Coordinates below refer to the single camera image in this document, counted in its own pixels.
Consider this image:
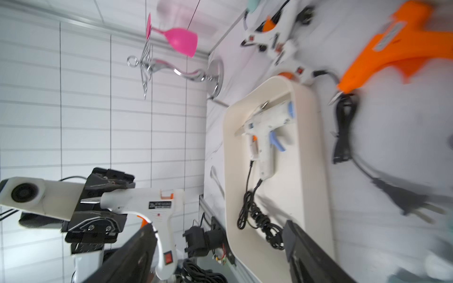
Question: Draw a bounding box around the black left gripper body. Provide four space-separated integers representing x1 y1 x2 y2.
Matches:
62 167 135 244

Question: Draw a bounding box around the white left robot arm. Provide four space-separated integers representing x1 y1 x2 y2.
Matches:
1 167 135 244

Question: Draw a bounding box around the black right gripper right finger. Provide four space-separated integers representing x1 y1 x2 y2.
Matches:
283 221 355 283

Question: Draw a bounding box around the pink plastic wine glass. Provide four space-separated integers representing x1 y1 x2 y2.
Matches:
146 13 198 58

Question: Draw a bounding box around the chrome glass holder stand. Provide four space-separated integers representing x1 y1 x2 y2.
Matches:
127 42 224 101

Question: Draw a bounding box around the small white glue gun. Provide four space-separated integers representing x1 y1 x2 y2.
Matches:
80 188 185 280

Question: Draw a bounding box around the large white glue gun blue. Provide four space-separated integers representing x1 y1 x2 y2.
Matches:
235 100 295 180

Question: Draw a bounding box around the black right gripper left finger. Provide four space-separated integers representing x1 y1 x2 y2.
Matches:
85 224 158 283

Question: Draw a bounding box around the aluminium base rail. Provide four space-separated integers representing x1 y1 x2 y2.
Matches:
199 195 257 283

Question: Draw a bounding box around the silver metal fork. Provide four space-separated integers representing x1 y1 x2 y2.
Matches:
210 166 225 199

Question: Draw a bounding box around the white glue gun orange trigger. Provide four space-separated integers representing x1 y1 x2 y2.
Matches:
240 0 315 53

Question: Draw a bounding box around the cream plastic storage tray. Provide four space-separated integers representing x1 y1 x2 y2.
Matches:
223 76 335 283

